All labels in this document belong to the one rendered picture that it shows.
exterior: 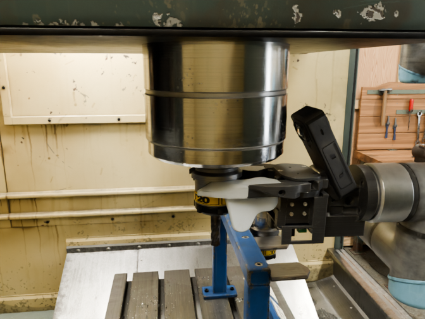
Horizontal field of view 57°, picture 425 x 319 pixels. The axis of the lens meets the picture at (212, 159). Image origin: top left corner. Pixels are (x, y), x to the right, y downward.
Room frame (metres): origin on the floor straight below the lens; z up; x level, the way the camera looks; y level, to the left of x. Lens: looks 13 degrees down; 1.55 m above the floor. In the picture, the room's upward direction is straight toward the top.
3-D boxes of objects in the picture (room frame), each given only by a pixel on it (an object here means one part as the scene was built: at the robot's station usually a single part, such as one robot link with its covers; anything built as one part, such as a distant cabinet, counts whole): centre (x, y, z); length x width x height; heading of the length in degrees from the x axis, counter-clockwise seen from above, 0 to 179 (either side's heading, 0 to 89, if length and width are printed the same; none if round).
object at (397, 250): (0.50, -0.28, 1.29); 0.11 x 0.08 x 0.11; 3
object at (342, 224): (0.47, -0.13, 1.39); 0.12 x 0.08 x 0.09; 97
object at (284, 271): (0.61, -0.13, 1.21); 0.07 x 0.05 x 0.01; 97
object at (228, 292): (1.04, -0.02, 1.05); 0.10 x 0.05 x 0.30; 97
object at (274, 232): (0.77, -0.11, 1.21); 0.06 x 0.06 x 0.03
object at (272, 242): (0.71, -0.12, 1.21); 0.07 x 0.05 x 0.01; 97
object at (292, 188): (0.43, -0.08, 1.42); 0.09 x 0.05 x 0.02; 111
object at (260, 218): (0.77, -0.11, 1.26); 0.04 x 0.04 x 0.07
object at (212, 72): (0.45, 0.00, 1.51); 0.16 x 0.16 x 0.12
